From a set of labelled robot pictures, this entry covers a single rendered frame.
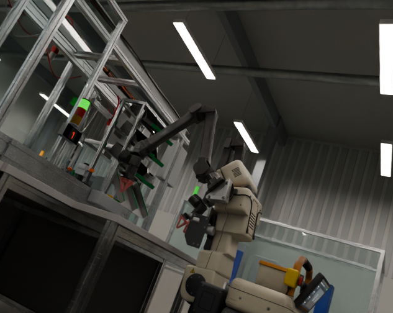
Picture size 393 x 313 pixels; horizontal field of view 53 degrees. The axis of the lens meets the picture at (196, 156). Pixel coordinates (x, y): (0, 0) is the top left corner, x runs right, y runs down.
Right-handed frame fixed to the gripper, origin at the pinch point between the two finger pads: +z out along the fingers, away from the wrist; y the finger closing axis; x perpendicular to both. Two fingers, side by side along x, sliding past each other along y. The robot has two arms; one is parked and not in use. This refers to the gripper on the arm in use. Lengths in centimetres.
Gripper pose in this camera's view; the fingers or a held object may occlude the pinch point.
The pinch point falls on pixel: (121, 190)
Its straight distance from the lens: 211.0
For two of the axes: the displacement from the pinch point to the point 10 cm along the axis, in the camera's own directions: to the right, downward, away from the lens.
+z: -3.5, 8.9, -3.0
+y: -3.2, -4.1, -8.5
